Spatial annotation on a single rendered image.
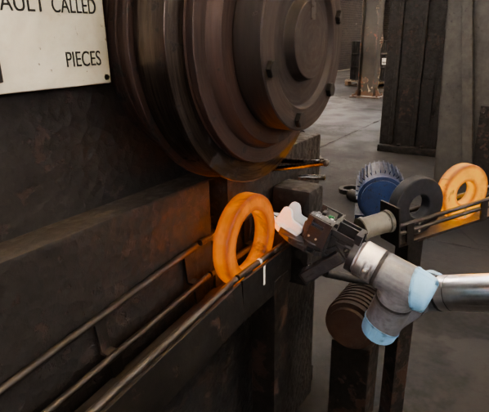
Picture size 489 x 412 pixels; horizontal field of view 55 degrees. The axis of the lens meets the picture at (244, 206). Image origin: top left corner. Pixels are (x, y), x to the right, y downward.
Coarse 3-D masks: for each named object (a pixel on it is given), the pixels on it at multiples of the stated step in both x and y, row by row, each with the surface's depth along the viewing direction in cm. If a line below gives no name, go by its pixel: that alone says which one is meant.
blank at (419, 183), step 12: (408, 180) 119; (420, 180) 119; (432, 180) 120; (396, 192) 119; (408, 192) 118; (420, 192) 120; (432, 192) 121; (396, 204) 118; (408, 204) 120; (432, 204) 123; (408, 216) 121; (420, 216) 123
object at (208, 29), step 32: (192, 0) 60; (224, 0) 62; (192, 32) 61; (224, 32) 63; (192, 64) 63; (224, 64) 64; (192, 96) 66; (224, 96) 67; (224, 128) 70; (256, 128) 74; (256, 160) 80
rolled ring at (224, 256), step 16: (224, 208) 86; (240, 208) 85; (256, 208) 90; (272, 208) 96; (224, 224) 84; (240, 224) 86; (256, 224) 97; (272, 224) 97; (224, 240) 84; (256, 240) 98; (272, 240) 98; (224, 256) 84; (256, 256) 96; (224, 272) 86
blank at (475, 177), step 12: (456, 168) 124; (468, 168) 124; (480, 168) 125; (444, 180) 124; (456, 180) 123; (468, 180) 125; (480, 180) 127; (444, 192) 123; (456, 192) 125; (468, 192) 129; (480, 192) 128; (444, 204) 124; (456, 204) 126; (480, 204) 130; (468, 216) 129
